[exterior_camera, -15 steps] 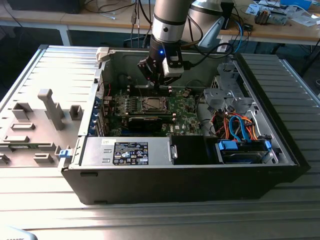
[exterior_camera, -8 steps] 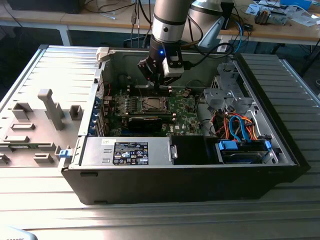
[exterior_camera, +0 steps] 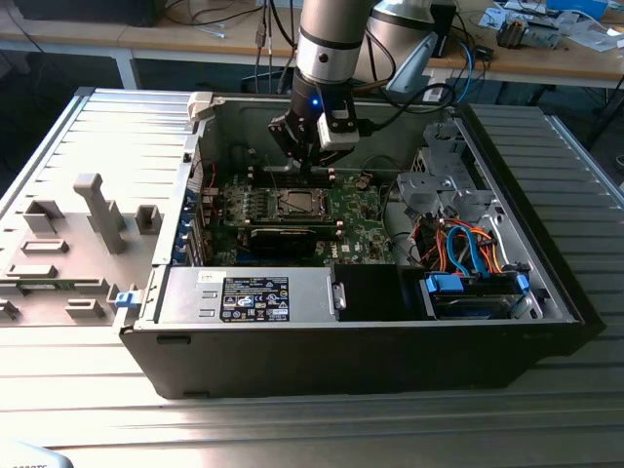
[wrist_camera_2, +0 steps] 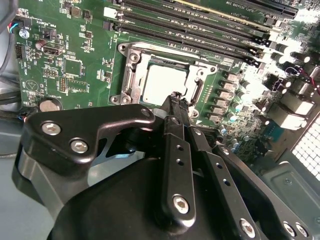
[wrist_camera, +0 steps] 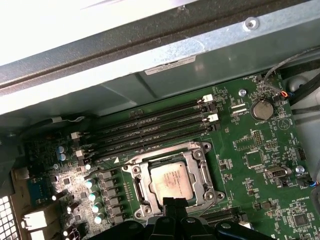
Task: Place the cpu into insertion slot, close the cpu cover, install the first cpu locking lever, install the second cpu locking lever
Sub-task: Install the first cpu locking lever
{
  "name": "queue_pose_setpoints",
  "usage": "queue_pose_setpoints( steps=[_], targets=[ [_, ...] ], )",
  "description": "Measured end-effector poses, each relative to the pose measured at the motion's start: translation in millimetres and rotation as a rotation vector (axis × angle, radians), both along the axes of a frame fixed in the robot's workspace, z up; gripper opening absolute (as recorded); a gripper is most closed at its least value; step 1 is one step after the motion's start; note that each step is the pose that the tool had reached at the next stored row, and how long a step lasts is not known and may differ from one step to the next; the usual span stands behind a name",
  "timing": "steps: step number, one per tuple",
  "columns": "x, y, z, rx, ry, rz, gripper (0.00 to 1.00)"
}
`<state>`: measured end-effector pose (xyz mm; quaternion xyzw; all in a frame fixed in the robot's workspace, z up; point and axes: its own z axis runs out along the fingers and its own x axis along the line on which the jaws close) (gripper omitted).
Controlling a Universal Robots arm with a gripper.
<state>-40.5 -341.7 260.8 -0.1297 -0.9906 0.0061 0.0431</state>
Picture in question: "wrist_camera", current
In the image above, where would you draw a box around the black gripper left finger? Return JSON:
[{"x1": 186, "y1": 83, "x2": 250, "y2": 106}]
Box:
[{"x1": 87, "y1": 196, "x2": 177, "y2": 240}]

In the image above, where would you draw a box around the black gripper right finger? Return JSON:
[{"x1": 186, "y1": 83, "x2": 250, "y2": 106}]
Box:
[{"x1": 176, "y1": 198, "x2": 255, "y2": 240}]

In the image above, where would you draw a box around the thin wire locking lever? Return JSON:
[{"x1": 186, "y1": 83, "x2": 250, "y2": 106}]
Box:
[{"x1": 186, "y1": 194, "x2": 221, "y2": 214}]

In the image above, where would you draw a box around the silver CPU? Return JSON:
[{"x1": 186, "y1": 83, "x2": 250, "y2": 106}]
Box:
[{"x1": 148, "y1": 160, "x2": 199, "y2": 201}]

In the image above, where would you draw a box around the metal socket cover frame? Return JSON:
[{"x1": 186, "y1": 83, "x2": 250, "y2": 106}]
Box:
[{"x1": 133, "y1": 149, "x2": 216, "y2": 216}]

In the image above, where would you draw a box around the black RAM slot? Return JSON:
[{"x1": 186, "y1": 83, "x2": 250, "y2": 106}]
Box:
[
  {"x1": 83, "y1": 122, "x2": 223, "y2": 166},
  {"x1": 79, "y1": 103, "x2": 217, "y2": 148},
  {"x1": 70, "y1": 93, "x2": 215, "y2": 140},
  {"x1": 201, "y1": 207, "x2": 248, "y2": 225},
  {"x1": 75, "y1": 112, "x2": 220, "y2": 160}
]

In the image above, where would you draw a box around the metal CPU socket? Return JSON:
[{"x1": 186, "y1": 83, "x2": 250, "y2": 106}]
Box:
[{"x1": 121, "y1": 140, "x2": 226, "y2": 221}]

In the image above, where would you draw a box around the green Dell motherboard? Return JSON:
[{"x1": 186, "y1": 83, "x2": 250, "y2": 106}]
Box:
[{"x1": 22, "y1": 72, "x2": 320, "y2": 240}]

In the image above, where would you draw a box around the black square chip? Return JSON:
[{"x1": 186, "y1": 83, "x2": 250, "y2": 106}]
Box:
[{"x1": 245, "y1": 150, "x2": 264, "y2": 169}]

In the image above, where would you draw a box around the silver internal USB port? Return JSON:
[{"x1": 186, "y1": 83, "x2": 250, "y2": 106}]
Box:
[{"x1": 264, "y1": 166, "x2": 293, "y2": 180}]

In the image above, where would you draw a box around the round coin cell battery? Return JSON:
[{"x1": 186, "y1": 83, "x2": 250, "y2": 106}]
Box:
[{"x1": 250, "y1": 99, "x2": 275, "y2": 121}]

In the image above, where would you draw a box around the black open PC case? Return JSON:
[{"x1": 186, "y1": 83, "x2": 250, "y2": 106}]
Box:
[{"x1": 0, "y1": 0, "x2": 320, "y2": 240}]

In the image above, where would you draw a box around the thick black cable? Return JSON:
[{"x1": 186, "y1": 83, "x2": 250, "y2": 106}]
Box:
[{"x1": 289, "y1": 74, "x2": 320, "y2": 106}]

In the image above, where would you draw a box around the grey fan wire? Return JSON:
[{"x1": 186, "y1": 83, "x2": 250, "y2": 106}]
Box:
[{"x1": 263, "y1": 46, "x2": 320, "y2": 97}]

